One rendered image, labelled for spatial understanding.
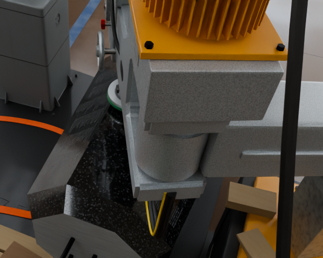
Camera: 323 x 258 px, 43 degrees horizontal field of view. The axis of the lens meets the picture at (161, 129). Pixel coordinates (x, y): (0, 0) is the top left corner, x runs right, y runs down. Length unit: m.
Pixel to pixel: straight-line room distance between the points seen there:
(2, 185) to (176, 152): 1.81
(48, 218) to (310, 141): 1.05
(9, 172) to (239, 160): 1.89
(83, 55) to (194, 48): 2.86
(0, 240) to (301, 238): 1.45
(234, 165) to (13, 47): 1.99
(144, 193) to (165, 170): 0.10
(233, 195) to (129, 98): 0.68
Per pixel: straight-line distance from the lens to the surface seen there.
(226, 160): 1.07
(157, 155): 1.03
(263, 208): 1.72
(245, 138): 1.02
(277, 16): 4.65
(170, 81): 0.72
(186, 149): 1.00
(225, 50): 0.76
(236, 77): 0.75
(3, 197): 2.64
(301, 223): 1.63
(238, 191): 1.73
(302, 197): 1.60
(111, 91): 1.86
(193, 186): 1.13
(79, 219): 1.60
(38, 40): 2.68
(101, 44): 1.49
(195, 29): 0.76
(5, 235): 2.29
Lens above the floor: 2.19
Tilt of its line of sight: 47 degrees down
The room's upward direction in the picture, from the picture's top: 11 degrees clockwise
